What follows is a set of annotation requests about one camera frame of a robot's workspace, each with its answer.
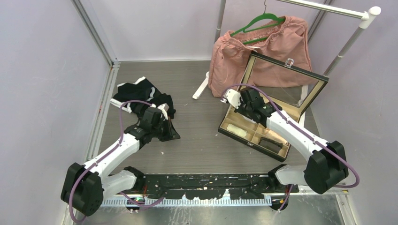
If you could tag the dark rolled underwear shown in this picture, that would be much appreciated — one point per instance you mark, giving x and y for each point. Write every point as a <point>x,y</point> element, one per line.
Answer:
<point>270,144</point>

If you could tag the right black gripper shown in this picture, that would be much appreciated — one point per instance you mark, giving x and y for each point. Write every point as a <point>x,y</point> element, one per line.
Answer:
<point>239,109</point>

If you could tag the black compartment storage box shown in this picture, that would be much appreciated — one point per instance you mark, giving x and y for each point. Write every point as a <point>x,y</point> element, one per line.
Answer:
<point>293,100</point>

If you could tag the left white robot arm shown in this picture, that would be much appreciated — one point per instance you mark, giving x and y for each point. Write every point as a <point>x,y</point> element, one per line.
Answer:
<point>87,185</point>

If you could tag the pink hanging shorts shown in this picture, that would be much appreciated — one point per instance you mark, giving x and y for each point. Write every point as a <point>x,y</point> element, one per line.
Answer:
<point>287,40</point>

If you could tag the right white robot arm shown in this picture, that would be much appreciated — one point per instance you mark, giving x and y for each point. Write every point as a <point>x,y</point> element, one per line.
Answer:
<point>326,165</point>

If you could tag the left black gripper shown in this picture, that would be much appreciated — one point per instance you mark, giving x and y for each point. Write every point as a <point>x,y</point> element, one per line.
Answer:
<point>171,133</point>

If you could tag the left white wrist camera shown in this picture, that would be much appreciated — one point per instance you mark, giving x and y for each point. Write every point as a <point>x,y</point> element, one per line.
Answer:
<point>164,108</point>

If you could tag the black white-trimmed underwear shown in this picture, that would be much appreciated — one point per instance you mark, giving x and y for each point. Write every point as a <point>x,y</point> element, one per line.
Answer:
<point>142,89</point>

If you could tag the cream rolled underwear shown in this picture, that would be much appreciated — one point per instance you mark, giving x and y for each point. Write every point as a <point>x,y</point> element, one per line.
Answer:
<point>236,130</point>

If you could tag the beige rolled underwear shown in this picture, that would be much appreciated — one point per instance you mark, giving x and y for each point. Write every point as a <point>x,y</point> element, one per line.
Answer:
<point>268,133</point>

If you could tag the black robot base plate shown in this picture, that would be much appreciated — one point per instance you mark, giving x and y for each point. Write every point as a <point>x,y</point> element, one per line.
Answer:
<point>209,186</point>

